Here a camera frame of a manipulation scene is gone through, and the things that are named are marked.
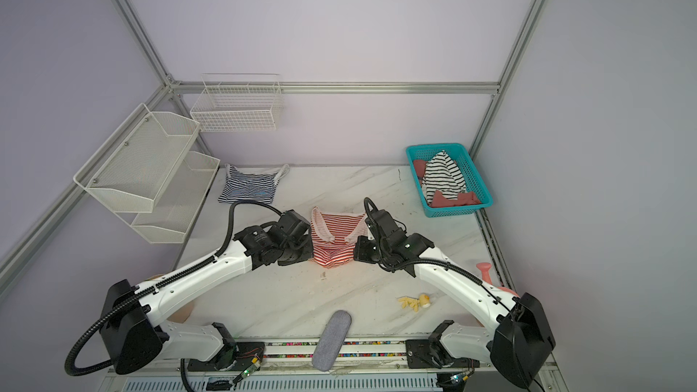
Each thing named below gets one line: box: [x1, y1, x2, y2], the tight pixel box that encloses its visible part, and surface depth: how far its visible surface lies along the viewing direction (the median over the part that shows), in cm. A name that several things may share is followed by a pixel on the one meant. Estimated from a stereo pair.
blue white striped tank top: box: [217, 163, 291, 205], surface depth 116 cm
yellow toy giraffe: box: [397, 294, 432, 313], surface depth 84 cm
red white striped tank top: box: [310, 205, 368, 268], surface depth 98 cm
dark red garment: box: [412, 159, 482, 208], surface depth 105 cm
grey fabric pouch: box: [312, 310, 353, 373], surface depth 76 cm
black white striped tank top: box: [422, 149, 467, 206], surface depth 113 cm
